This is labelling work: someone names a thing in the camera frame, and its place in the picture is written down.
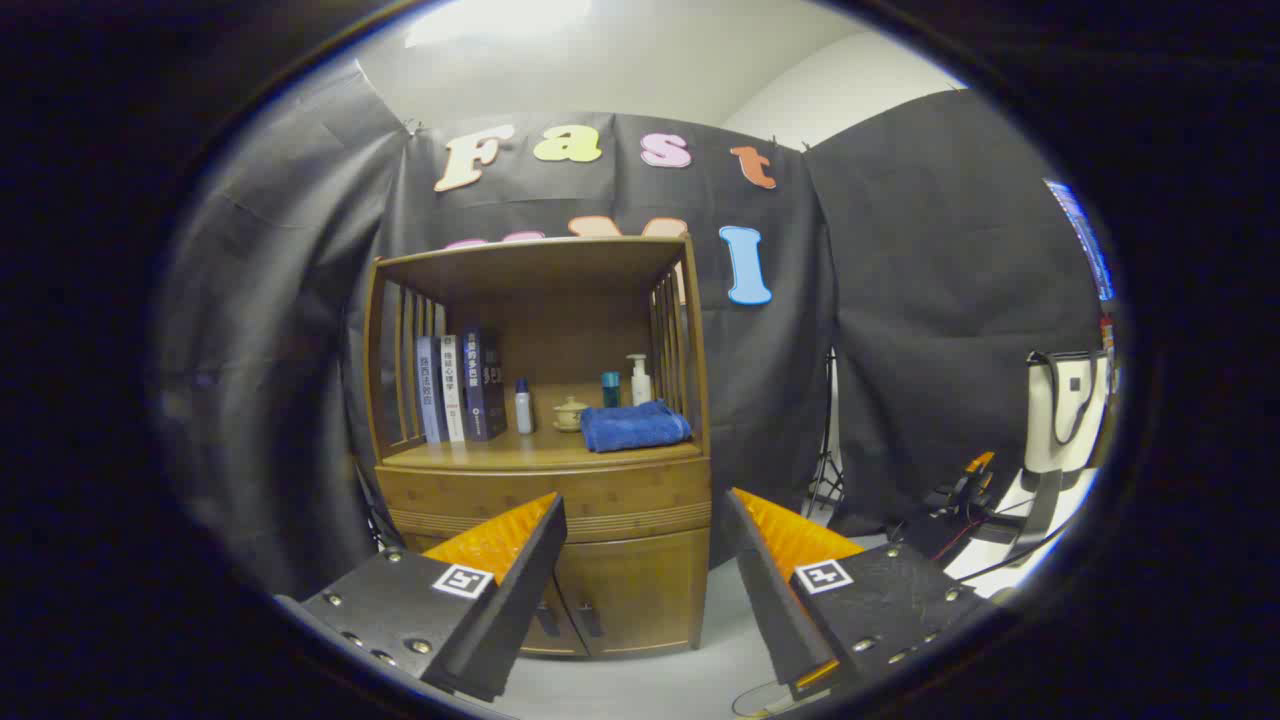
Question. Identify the beige lidded teacup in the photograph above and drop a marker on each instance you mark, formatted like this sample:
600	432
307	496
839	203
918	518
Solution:
570	414

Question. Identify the wooden countertop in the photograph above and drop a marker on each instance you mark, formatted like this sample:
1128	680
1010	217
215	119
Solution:
500	452

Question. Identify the light blue book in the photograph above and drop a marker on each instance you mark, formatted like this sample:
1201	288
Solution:
430	395

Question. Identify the wooden cabinet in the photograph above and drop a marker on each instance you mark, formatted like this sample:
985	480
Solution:
540	270

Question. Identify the blue folded towel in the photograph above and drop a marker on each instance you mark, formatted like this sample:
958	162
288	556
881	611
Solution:
635	427

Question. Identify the small white bottle blue cap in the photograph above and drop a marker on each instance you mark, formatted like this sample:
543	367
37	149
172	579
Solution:
523	410

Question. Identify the teal bottle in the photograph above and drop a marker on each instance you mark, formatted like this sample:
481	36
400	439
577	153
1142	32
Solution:
611	390

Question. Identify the wooden drawer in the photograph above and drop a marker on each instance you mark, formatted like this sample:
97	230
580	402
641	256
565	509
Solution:
640	495

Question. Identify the white pump bottle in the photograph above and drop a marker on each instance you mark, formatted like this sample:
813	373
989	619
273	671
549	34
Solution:
640	385

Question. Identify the dark blue book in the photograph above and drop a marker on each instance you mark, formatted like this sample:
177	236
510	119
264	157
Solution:
484	385

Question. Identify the black backdrop cloth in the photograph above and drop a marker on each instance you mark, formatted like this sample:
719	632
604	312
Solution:
900	300

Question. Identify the white book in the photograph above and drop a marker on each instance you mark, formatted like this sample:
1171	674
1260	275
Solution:
453	390

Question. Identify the white tote bag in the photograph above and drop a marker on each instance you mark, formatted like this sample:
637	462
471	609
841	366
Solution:
1050	440

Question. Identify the orange and black device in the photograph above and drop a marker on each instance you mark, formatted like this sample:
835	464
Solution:
968	485

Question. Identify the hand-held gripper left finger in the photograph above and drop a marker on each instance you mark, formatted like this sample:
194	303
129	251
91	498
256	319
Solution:
520	600

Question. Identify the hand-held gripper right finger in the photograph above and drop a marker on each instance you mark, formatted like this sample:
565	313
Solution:
770	600

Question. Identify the wooden cabinet door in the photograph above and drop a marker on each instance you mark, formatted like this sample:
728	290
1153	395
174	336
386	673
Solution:
560	630
640	590

